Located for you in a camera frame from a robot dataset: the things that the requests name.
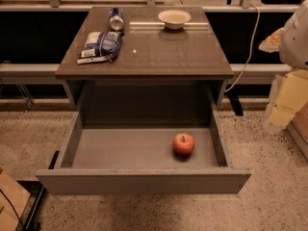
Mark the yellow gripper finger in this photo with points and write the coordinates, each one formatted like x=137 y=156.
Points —
x=288 y=94
x=272 y=43

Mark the red apple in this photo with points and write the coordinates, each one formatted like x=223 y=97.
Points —
x=183 y=144

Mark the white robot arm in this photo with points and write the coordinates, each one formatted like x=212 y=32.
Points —
x=293 y=49

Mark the brown cabinet counter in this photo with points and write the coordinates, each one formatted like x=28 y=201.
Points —
x=149 y=51

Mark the grey open drawer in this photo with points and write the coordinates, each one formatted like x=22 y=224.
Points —
x=120 y=142

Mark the cardboard box right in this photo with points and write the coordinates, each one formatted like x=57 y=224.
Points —
x=298 y=128

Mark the cardboard box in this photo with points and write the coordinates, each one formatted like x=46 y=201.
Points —
x=13 y=201
x=298 y=128

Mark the white bowl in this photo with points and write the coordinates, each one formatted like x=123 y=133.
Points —
x=174 y=19

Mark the blue soda can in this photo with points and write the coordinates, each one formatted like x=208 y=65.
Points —
x=116 y=20

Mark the blue white chip bag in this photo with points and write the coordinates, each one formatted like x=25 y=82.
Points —
x=101 y=47

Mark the cardboard box left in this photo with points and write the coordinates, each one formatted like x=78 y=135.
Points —
x=13 y=201

